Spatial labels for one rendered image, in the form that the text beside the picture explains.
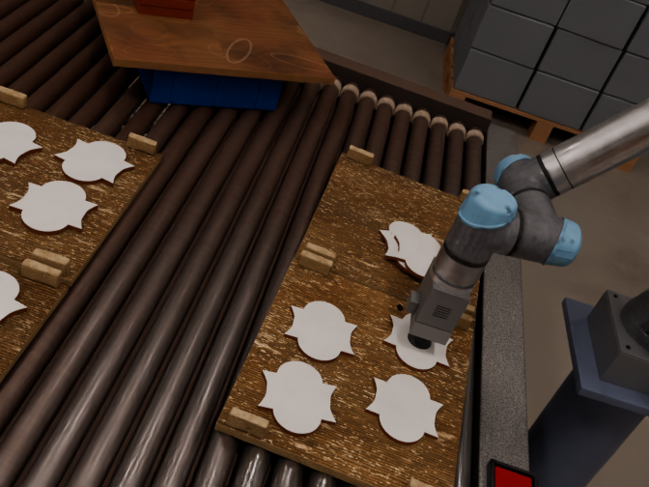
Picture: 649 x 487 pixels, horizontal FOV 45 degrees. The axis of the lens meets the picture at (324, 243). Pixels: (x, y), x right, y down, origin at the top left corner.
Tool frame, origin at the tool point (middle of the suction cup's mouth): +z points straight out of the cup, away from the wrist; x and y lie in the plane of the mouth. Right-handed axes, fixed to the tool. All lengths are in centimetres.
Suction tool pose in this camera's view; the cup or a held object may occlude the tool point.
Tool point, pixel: (417, 341)
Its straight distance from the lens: 135.9
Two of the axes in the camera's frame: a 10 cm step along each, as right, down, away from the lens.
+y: -1.4, 5.8, -8.0
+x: 9.5, 3.1, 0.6
